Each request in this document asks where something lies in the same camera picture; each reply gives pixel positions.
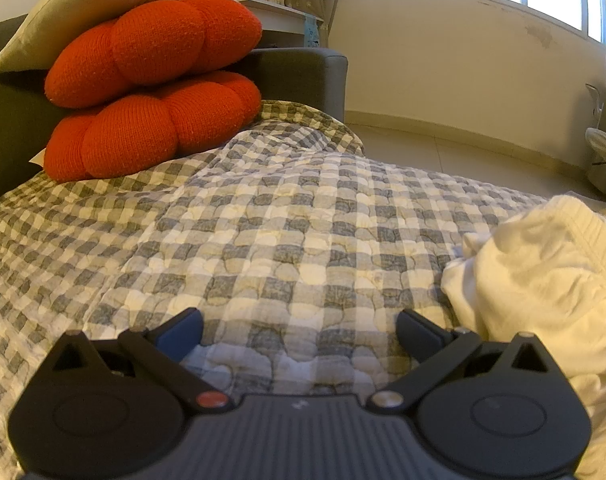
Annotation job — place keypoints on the beige pillow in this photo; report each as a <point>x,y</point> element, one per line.
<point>83,5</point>

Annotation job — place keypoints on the grey white checkered blanket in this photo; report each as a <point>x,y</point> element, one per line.
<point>258,220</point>

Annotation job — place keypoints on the white desk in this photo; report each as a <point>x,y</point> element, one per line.
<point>283,17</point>

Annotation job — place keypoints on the red knitted cushion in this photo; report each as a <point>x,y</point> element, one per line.
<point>143,135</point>
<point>158,45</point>

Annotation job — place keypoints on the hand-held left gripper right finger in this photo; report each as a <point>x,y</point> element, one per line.
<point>417,334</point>

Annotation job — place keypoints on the white fan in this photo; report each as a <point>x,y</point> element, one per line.
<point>605,145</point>

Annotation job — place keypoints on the dark grey sofa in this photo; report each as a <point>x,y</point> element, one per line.
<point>8,125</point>

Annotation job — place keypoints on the cream white garment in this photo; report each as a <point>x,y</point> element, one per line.
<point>543,280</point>

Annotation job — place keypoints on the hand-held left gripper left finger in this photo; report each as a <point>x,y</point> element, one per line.
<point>183,334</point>

